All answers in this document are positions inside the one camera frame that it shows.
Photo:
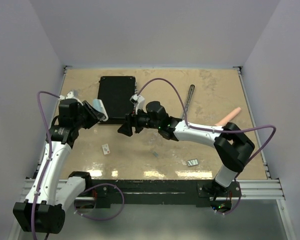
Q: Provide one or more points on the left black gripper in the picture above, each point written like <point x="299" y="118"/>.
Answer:
<point x="93" y="113"/>

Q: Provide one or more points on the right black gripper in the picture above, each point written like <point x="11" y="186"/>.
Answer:
<point x="126" y="127"/>

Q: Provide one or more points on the silver black stapler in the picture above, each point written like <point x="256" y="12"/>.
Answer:
<point x="188" y="100"/>

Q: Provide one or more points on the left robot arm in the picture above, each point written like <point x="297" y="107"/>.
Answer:
<point x="44" y="208"/>

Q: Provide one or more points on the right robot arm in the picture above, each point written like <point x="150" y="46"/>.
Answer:
<point x="232" y="145"/>

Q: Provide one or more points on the small staple box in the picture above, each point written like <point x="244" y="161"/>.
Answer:
<point x="106" y="149"/>

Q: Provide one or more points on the black briefcase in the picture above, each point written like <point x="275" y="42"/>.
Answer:
<point x="115" y="93"/>

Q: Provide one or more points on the staple strips pack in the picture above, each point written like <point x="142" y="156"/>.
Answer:
<point x="192" y="162"/>

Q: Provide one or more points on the pink silicone cone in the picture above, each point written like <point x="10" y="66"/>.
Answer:
<point x="229" y="117"/>

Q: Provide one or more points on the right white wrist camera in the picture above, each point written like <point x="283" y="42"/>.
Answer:
<point x="138" y="102"/>

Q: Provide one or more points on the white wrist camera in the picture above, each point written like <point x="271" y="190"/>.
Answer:
<point x="138" y="102"/>
<point x="70" y="95"/>

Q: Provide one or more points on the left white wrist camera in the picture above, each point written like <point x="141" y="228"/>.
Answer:
<point x="70" y="95"/>

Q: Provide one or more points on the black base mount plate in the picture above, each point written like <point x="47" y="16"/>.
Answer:
<point x="200" y="193"/>

